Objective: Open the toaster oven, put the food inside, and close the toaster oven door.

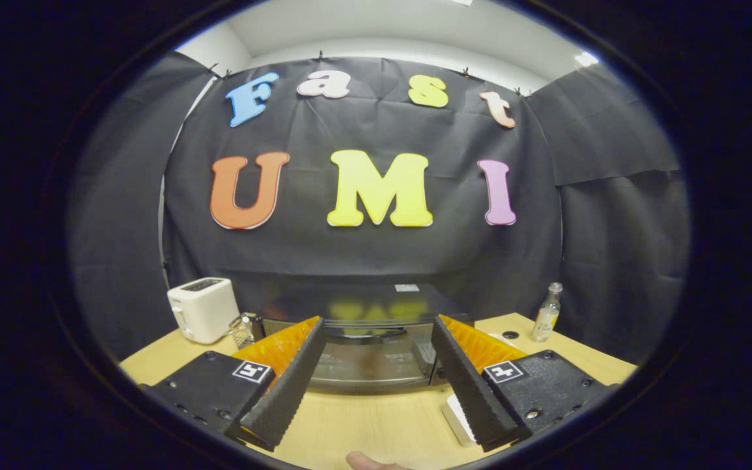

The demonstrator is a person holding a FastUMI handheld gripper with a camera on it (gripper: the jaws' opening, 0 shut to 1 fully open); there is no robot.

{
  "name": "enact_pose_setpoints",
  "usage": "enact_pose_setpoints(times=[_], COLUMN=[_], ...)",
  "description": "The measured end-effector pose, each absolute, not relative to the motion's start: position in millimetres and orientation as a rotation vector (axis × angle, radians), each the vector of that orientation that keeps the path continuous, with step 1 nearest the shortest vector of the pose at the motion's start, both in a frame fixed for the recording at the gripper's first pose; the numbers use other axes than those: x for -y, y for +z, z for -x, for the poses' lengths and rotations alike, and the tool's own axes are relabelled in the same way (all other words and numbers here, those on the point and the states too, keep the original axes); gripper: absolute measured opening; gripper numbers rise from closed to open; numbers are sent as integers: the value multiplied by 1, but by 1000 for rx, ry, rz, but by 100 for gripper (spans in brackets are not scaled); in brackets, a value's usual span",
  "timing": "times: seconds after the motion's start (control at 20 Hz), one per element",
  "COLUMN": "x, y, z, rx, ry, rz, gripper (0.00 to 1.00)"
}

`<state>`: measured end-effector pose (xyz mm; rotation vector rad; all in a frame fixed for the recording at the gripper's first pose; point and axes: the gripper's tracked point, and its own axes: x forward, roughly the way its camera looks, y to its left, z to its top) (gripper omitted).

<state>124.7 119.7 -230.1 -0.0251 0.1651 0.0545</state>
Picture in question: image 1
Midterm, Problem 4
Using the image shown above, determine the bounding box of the clear glass bottle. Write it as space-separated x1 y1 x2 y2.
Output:
531 282 563 343

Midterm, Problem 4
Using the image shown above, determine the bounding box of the black toaster oven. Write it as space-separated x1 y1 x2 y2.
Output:
255 283 475 394

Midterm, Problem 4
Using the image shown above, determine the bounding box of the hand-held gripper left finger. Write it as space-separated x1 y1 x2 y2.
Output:
144 316 328 452

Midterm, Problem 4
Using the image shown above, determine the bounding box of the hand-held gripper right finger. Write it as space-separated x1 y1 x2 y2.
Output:
431 314 615 453

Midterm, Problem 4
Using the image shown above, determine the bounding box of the small metal wire basket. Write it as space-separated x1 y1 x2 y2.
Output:
228 312 266 350

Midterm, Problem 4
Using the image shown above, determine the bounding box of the white bread toaster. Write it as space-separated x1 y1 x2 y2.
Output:
167 277 241 345

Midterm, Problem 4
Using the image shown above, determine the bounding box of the white rectangular plastic tray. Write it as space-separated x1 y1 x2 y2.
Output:
441 392 478 448

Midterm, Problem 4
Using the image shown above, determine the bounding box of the row of small cloth clips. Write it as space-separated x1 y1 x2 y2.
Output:
205 50 533 99

